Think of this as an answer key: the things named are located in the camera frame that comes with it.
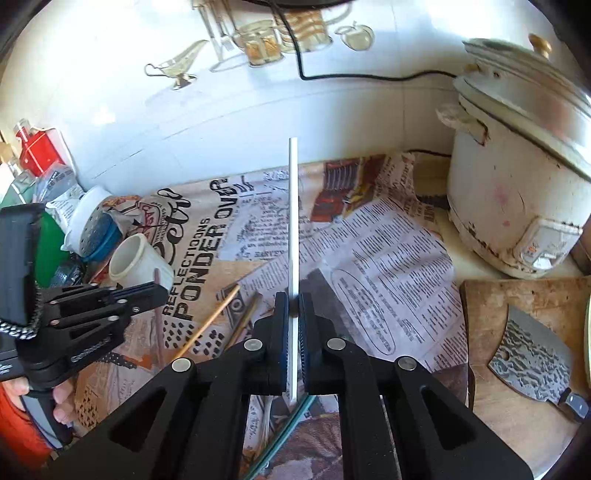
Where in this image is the black power cable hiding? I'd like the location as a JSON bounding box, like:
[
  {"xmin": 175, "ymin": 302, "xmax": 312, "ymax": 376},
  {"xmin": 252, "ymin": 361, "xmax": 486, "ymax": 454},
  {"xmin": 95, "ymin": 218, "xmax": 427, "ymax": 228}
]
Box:
[{"xmin": 264, "ymin": 0, "xmax": 459, "ymax": 84}]

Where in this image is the gold brown chopstick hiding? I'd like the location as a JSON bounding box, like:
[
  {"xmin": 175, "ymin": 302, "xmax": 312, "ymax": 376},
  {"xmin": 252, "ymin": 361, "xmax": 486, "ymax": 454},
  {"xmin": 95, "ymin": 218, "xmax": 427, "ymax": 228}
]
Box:
[{"xmin": 223, "ymin": 292, "xmax": 263, "ymax": 351}]

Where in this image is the person's left hand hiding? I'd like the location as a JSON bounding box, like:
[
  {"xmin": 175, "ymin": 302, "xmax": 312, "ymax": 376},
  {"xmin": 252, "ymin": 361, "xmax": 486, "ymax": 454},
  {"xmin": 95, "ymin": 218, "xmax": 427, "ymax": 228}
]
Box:
[{"xmin": 6, "ymin": 375, "xmax": 77, "ymax": 425}]

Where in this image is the green chopstick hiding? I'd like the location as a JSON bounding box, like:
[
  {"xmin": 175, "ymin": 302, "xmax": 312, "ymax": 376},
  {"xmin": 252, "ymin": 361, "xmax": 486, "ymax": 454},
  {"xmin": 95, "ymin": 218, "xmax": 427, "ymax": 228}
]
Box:
[{"xmin": 242, "ymin": 394, "xmax": 317, "ymax": 480}]

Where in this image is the white rice cooker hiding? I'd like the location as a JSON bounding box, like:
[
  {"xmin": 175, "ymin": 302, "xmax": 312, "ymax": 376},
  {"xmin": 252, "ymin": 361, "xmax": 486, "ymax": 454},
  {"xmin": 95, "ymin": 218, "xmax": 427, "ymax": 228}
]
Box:
[{"xmin": 437, "ymin": 35, "xmax": 590, "ymax": 279}]

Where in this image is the black phone on gripper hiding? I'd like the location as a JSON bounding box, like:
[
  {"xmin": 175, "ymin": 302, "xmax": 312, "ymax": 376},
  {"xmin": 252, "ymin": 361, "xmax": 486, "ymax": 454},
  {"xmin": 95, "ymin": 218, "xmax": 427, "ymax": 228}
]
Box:
[{"xmin": 1, "ymin": 203, "xmax": 44, "ymax": 340}]

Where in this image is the red box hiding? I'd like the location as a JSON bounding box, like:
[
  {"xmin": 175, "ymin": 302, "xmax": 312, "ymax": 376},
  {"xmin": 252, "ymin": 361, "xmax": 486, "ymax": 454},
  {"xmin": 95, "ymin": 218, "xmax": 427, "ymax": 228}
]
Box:
[{"xmin": 14, "ymin": 119, "xmax": 65, "ymax": 177}]

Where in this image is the newspaper print table cloth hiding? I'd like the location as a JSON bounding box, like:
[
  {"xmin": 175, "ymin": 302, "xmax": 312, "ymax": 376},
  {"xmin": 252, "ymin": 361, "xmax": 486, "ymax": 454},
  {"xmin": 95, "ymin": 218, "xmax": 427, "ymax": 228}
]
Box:
[{"xmin": 75, "ymin": 154, "xmax": 468, "ymax": 429}]

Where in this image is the white cup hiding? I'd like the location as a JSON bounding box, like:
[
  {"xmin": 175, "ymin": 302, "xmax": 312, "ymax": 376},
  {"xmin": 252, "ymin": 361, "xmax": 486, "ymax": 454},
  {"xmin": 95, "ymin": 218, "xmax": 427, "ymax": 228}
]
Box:
[{"xmin": 108, "ymin": 233, "xmax": 174, "ymax": 291}]

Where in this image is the white chopstick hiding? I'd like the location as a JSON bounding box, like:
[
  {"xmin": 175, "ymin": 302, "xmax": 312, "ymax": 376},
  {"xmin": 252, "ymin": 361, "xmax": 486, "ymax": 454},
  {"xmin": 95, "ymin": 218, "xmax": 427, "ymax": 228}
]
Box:
[{"xmin": 288, "ymin": 137, "xmax": 300, "ymax": 405}]

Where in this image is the white perforated lid jar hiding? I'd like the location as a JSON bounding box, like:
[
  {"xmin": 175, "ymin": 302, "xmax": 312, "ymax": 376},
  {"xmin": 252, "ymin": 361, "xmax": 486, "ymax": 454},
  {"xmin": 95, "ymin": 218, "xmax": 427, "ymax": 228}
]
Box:
[{"xmin": 61, "ymin": 186, "xmax": 113, "ymax": 258}]

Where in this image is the green bottle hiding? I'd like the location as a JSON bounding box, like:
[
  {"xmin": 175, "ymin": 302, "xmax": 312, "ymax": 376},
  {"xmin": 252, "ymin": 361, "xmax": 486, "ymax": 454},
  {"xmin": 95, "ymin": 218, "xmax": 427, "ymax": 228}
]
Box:
[{"xmin": 34, "ymin": 212, "xmax": 69, "ymax": 288}]

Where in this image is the yellow chopstick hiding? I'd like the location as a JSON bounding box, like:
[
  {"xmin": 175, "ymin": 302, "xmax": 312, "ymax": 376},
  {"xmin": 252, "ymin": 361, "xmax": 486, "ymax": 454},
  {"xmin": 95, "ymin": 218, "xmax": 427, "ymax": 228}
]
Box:
[{"xmin": 171, "ymin": 285, "xmax": 240, "ymax": 361}]

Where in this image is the wooden cutting board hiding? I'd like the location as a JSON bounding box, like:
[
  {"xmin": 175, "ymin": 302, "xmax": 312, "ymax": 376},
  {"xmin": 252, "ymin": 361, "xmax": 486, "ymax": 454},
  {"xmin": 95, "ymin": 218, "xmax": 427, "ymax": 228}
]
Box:
[{"xmin": 460, "ymin": 277, "xmax": 590, "ymax": 479}]

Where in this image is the patterned steel cleaver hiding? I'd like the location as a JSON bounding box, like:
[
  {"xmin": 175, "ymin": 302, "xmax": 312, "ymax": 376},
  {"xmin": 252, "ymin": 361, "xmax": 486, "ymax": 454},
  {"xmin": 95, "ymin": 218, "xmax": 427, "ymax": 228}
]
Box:
[{"xmin": 488, "ymin": 305, "xmax": 590, "ymax": 423}]

